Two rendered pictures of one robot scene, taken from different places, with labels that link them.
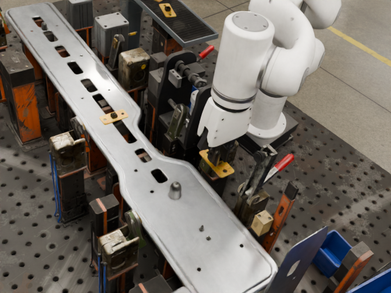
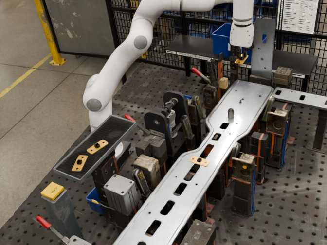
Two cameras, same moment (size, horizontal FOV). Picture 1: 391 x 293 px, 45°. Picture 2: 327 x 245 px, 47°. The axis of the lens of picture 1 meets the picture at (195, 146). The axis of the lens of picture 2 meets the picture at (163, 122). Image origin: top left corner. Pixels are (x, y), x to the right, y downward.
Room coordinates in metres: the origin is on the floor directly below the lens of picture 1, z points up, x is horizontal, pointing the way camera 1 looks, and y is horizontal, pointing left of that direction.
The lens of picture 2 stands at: (1.40, 1.35, 2.13)
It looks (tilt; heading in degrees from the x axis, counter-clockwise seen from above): 38 degrees down; 258
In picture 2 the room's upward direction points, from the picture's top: 8 degrees counter-clockwise
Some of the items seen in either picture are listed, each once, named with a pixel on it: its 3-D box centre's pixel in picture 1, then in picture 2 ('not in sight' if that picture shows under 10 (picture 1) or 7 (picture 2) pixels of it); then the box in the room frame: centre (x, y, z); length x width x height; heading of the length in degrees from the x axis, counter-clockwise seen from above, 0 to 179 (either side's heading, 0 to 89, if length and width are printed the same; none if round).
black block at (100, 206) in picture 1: (104, 235); (258, 158); (0.72, 0.20, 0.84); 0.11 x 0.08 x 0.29; 133
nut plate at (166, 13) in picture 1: (167, 9); (97, 146); (1.43, 0.18, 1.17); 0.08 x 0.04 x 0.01; 28
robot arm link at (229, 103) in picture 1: (234, 90); (242, 19); (0.70, -0.05, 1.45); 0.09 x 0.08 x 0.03; 133
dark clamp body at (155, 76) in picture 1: (160, 118); (159, 170); (1.20, 0.14, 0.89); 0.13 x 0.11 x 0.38; 133
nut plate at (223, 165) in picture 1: (216, 160); (241, 58); (0.70, -0.05, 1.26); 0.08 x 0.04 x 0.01; 43
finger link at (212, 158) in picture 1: (210, 153); (246, 52); (0.68, -0.03, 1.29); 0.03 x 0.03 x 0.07; 43
